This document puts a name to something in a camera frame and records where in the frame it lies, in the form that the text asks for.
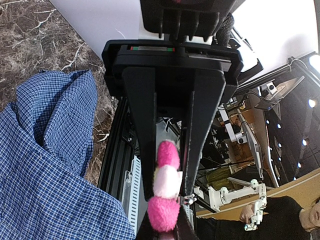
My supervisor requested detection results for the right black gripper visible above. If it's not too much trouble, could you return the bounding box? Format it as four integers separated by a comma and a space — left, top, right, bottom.
101, 39, 243, 200

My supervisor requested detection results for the black aluminium front rail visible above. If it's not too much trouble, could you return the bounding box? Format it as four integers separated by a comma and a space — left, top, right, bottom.
97, 97, 137, 201

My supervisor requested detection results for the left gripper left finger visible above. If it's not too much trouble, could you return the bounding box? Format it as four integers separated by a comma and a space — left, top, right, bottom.
135, 211, 159, 240

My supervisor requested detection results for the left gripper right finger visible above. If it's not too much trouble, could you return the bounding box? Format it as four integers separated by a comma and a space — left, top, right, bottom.
173, 205, 199, 240

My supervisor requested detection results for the pink flower brooch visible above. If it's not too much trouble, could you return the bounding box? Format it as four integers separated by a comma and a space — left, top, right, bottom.
147, 140, 183, 233

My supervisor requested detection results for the person in black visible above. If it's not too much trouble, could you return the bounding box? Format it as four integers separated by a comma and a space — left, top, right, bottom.
196, 196, 320, 240

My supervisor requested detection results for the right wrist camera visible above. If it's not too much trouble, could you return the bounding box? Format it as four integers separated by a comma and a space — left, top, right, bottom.
140, 0, 236, 42

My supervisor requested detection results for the blue checkered shirt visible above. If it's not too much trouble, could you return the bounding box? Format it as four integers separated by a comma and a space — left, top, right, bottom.
0, 70, 136, 240

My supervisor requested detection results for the white slotted cable duct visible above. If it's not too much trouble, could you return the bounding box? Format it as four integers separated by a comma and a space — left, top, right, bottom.
121, 155, 142, 235

